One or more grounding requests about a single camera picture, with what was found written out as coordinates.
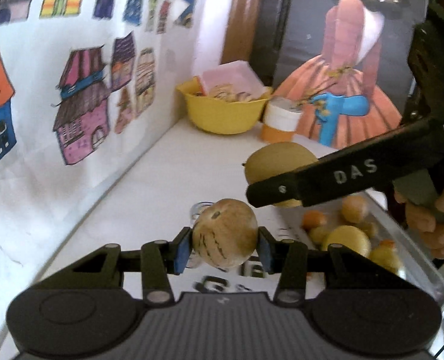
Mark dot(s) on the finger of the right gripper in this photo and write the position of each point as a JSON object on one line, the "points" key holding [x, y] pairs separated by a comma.
{"points": [[333, 176]]}

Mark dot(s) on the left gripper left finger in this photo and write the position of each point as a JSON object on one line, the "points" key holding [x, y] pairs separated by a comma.
{"points": [[105, 267]]}

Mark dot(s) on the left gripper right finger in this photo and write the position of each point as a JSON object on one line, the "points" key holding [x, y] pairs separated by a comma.
{"points": [[343, 268]]}

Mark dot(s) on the large yellow lemon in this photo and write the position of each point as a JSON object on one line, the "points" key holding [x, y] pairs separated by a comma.
{"points": [[351, 237]]}

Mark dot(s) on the brown-green apple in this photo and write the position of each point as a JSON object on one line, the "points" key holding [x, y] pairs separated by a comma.
{"points": [[384, 257]]}

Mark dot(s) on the tan wooden round fruit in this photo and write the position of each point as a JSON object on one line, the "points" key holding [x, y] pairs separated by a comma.
{"points": [[225, 234]]}

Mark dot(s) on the yellow-green pear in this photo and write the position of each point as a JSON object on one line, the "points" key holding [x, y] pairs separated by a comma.
{"points": [[275, 159]]}

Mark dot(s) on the small orange tangerine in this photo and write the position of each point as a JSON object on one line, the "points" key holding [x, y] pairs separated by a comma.
{"points": [[388, 243], [313, 219]]}

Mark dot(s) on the person's right hand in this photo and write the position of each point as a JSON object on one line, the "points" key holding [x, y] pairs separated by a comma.
{"points": [[421, 219]]}

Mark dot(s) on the small yellow-green fruit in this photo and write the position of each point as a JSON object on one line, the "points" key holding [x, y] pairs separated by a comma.
{"points": [[319, 234]]}

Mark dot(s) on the tan round walnut fruit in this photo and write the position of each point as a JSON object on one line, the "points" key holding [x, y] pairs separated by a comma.
{"points": [[354, 208]]}

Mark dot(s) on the metal tray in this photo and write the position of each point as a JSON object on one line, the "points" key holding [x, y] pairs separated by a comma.
{"points": [[417, 268]]}

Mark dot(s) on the small olive-green fruit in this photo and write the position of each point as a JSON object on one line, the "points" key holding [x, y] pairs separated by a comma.
{"points": [[370, 228]]}

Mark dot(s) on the painting of orange dress woman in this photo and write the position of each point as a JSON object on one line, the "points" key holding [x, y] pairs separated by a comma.
{"points": [[344, 63]]}

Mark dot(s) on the white orange cup vase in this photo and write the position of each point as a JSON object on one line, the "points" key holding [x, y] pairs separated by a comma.
{"points": [[280, 120]]}

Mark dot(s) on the yellow plastic bowl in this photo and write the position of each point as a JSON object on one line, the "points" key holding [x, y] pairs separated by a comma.
{"points": [[214, 115]]}

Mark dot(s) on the pink box in bowl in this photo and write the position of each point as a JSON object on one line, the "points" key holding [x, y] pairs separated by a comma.
{"points": [[238, 74]]}

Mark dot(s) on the house drawings paper sheet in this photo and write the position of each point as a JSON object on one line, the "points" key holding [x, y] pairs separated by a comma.
{"points": [[83, 85]]}

